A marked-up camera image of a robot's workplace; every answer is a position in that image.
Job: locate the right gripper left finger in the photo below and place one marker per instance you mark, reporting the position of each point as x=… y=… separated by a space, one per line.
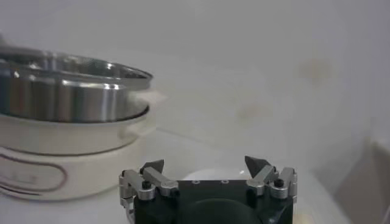
x=158 y=181

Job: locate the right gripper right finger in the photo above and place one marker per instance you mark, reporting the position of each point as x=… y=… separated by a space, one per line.
x=262 y=176

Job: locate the stainless steel steamer basket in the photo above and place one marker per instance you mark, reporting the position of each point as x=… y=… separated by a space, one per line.
x=76 y=100

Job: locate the white round plate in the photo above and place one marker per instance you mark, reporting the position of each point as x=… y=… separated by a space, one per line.
x=213 y=174

